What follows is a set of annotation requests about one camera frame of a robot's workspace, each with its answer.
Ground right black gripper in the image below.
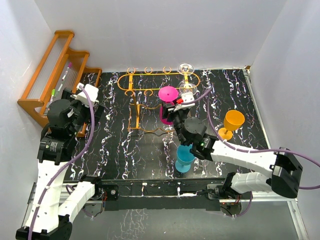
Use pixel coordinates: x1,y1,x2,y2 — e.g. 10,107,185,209
162,100,189,146

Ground pink plastic wine glass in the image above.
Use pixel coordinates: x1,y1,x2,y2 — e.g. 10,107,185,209
158,86,179,126

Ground clear flute glass front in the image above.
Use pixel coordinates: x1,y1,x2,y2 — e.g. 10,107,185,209
179,81,197,95

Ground clear flute glass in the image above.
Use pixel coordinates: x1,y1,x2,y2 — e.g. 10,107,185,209
177,62,195,84
179,81,197,95

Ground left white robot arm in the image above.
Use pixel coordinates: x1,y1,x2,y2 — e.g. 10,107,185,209
15,99,104,240

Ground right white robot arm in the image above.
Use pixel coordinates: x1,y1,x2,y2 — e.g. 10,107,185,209
161,103,303,199

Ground blue plastic wine glass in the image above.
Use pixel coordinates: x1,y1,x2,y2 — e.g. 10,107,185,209
175,145,195,173

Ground clear grey wine glass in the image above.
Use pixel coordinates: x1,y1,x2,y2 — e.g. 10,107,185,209
198,159,210,168

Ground orange plastic wine glass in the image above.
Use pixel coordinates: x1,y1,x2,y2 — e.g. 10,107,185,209
218,109,245,141

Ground green capped marker pen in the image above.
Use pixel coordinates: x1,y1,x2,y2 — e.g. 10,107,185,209
47,88,56,108

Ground orange wooden stepped shelf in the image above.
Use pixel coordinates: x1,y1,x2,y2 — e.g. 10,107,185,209
17,30,102,127

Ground pink capped marker pen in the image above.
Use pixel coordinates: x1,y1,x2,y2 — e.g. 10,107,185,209
60,62,73,86

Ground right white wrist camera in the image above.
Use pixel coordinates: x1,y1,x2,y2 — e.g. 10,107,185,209
169,92,195,112

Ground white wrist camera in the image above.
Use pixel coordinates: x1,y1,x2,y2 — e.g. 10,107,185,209
169,92,195,112
75,83,99,106

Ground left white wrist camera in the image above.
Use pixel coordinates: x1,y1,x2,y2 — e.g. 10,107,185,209
75,83,99,106

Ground gold wire wine glass rack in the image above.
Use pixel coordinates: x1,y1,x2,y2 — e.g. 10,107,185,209
117,66,201,134

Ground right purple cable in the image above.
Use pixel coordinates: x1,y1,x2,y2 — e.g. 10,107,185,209
181,86,320,221

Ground purple cable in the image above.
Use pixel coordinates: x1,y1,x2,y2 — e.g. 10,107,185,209
26,86,106,240
181,86,320,221

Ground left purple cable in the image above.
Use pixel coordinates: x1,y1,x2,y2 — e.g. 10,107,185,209
26,86,106,240

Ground black table front rail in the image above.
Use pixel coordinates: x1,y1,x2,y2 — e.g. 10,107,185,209
82,174,253,213

